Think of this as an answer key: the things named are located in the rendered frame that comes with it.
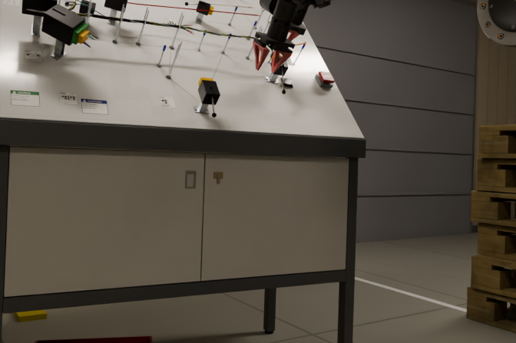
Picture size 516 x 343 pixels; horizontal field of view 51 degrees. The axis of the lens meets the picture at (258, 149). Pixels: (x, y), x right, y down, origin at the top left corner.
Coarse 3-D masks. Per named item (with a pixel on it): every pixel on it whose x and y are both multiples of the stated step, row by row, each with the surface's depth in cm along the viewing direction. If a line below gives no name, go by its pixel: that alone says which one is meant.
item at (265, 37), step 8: (272, 24) 148; (280, 24) 147; (288, 24) 148; (256, 32) 150; (272, 32) 148; (280, 32) 148; (288, 32) 150; (264, 40) 147; (272, 40) 147; (280, 40) 149; (288, 40) 154
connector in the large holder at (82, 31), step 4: (84, 24) 153; (76, 28) 151; (80, 28) 151; (84, 28) 152; (76, 32) 150; (80, 32) 151; (84, 32) 152; (88, 32) 153; (72, 36) 151; (76, 36) 150; (80, 36) 150; (84, 36) 152; (72, 40) 151; (76, 40) 151; (80, 40) 151; (84, 40) 153; (76, 44) 152
